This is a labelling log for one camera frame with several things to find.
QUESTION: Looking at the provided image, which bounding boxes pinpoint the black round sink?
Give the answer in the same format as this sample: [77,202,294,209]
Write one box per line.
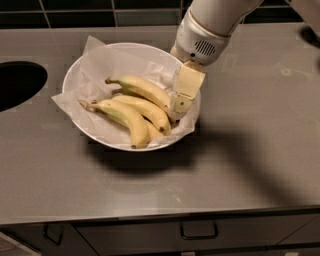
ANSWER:
[0,61,48,111]

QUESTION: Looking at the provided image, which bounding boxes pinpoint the black cabinet handle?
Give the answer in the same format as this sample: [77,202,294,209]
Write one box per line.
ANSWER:
[42,224,64,247]

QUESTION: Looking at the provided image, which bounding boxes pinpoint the white paper liner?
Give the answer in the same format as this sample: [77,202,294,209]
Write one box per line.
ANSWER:
[51,35,196,149]

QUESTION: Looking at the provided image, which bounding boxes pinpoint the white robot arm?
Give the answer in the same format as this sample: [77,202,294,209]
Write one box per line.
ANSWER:
[169,0,263,120]

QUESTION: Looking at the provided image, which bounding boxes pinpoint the white round bowl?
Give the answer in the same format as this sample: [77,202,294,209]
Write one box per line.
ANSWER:
[61,42,202,153]

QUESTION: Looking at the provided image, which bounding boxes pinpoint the grey drawer front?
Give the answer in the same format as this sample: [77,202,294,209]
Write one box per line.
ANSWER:
[75,214,319,256]

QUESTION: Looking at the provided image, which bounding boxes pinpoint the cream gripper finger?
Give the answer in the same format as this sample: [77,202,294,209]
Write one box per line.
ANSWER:
[168,61,206,121]
[170,45,184,63]

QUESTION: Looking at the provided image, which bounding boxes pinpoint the small hidden yellow banana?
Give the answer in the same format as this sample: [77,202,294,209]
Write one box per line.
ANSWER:
[145,120,163,141]

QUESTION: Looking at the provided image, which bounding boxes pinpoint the black drawer handle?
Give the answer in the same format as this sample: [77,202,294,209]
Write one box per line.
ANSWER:
[179,221,218,240]

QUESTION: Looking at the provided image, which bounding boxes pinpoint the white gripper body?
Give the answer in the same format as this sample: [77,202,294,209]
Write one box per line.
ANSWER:
[174,9,230,66]

